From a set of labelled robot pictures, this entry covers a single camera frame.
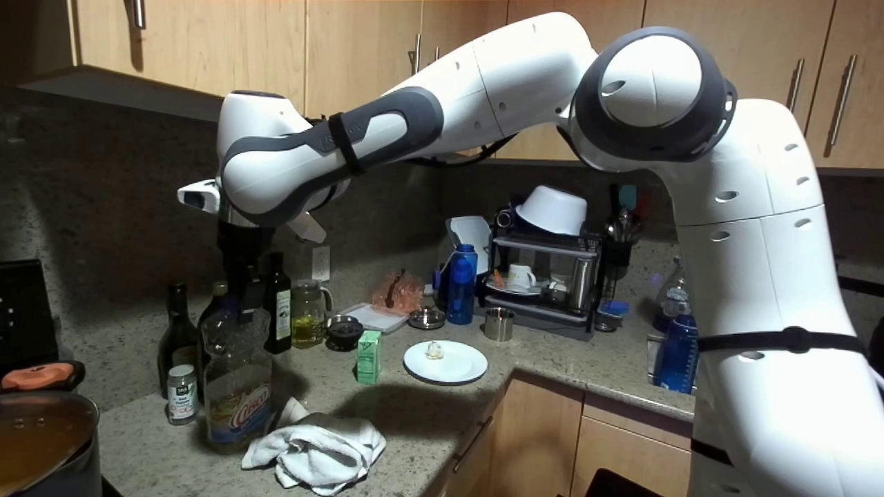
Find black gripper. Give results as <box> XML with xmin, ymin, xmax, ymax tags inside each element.
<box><xmin>215</xmin><ymin>220</ymin><xmax>276</xmax><ymax>311</ymax></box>

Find clear oil bottle blue cap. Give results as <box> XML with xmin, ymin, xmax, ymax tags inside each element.
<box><xmin>196</xmin><ymin>289</ymin><xmax>276</xmax><ymax>449</ymax></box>

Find glass oil cruet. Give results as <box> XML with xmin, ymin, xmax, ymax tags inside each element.
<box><xmin>291</xmin><ymin>275</ymin><xmax>334</xmax><ymax>351</ymax></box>

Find white round plate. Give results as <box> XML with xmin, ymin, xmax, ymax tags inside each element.
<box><xmin>401</xmin><ymin>337</ymin><xmax>492</xmax><ymax>387</ymax></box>

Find dark cooking pot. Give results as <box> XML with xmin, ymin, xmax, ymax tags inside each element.
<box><xmin>0</xmin><ymin>392</ymin><xmax>104</xmax><ymax>497</ymax></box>

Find dark bottle yellow label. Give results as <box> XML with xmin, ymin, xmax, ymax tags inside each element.
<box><xmin>155</xmin><ymin>282</ymin><xmax>203</xmax><ymax>399</ymax></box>

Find black round lid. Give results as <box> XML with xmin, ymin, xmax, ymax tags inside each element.
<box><xmin>323</xmin><ymin>311</ymin><xmax>366</xmax><ymax>354</ymax></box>

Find small white-label jar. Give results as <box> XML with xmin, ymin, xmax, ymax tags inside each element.
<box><xmin>163</xmin><ymin>362</ymin><xmax>203</xmax><ymax>424</ymax></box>

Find pink plastic bag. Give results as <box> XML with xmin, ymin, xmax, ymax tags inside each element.
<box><xmin>367</xmin><ymin>268</ymin><xmax>427</xmax><ymax>315</ymax></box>

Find white dish towel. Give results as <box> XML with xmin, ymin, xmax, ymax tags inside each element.
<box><xmin>240</xmin><ymin>394</ymin><xmax>389</xmax><ymax>497</ymax></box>

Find small steel bowl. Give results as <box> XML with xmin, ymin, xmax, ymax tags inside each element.
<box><xmin>406</xmin><ymin>307</ymin><xmax>446</xmax><ymax>333</ymax></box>

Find blue water bottle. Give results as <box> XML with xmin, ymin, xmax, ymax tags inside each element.
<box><xmin>436</xmin><ymin>241</ymin><xmax>481</xmax><ymax>329</ymax></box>

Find white jug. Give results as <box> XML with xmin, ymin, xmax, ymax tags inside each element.
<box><xmin>447</xmin><ymin>212</ymin><xmax>494</xmax><ymax>275</ymax></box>

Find wooden upper cabinets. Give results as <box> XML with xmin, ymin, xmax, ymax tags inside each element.
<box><xmin>65</xmin><ymin>0</ymin><xmax>884</xmax><ymax>174</ymax></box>

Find wooden cabinets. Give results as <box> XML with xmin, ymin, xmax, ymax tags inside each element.
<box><xmin>432</xmin><ymin>368</ymin><xmax>702</xmax><ymax>497</ymax></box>
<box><xmin>65</xmin><ymin>0</ymin><xmax>884</xmax><ymax>174</ymax></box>

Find steel cup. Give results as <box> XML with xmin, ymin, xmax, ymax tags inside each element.
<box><xmin>481</xmin><ymin>303</ymin><xmax>517</xmax><ymax>343</ymax></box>

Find white mug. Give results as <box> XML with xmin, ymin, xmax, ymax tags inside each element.
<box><xmin>504</xmin><ymin>263</ymin><xmax>541</xmax><ymax>299</ymax></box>

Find white bowl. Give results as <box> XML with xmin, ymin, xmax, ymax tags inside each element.
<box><xmin>511</xmin><ymin>181</ymin><xmax>591</xmax><ymax>236</ymax></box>

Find black dish rack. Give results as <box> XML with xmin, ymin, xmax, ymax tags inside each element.
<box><xmin>478</xmin><ymin>230</ymin><xmax>605</xmax><ymax>339</ymax></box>

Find wooden lower cabinets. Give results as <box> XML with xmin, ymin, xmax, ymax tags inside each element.
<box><xmin>432</xmin><ymin>368</ymin><xmax>702</xmax><ymax>497</ymax></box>

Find blue-rim small cup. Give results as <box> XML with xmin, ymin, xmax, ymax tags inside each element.
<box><xmin>591</xmin><ymin>299</ymin><xmax>634</xmax><ymax>333</ymax></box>

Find black utensil holder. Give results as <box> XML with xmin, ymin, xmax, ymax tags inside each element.
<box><xmin>597</xmin><ymin>180</ymin><xmax>642</xmax><ymax>315</ymax></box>

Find clear soap bottle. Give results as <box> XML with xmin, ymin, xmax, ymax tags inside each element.
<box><xmin>662</xmin><ymin>270</ymin><xmax>696</xmax><ymax>319</ymax></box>

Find blue dish soap bottle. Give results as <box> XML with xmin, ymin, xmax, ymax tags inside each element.
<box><xmin>651</xmin><ymin>311</ymin><xmax>704</xmax><ymax>397</ymax></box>

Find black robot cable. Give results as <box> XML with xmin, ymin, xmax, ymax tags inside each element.
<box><xmin>405</xmin><ymin>133</ymin><xmax>521</xmax><ymax>172</ymax></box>

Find metal cabinet handle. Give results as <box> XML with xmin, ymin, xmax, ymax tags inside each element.
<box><xmin>123</xmin><ymin>0</ymin><xmax>151</xmax><ymax>71</ymax></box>

